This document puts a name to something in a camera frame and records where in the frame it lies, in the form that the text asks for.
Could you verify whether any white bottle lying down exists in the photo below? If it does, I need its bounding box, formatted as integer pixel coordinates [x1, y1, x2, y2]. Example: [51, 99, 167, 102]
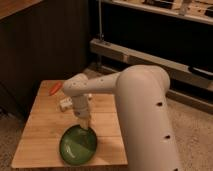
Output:
[58, 93, 94, 113]

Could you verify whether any green ceramic bowl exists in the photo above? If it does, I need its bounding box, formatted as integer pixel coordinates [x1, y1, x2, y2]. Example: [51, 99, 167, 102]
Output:
[59, 125, 98, 166]

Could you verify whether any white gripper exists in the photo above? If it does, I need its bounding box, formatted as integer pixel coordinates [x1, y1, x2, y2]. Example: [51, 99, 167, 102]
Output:
[72, 95, 90, 130]

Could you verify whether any metal shelf rack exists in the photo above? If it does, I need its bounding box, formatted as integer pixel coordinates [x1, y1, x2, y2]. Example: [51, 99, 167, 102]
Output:
[89, 0, 213, 91]

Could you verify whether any wooden table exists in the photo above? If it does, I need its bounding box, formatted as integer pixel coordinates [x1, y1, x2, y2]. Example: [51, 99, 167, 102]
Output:
[11, 80, 127, 171]

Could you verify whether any orange carrot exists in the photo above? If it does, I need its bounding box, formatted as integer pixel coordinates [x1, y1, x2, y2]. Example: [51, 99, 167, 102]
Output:
[49, 82, 62, 96]

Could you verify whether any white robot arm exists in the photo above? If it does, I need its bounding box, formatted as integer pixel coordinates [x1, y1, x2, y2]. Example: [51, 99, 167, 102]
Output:
[62, 65, 183, 171]

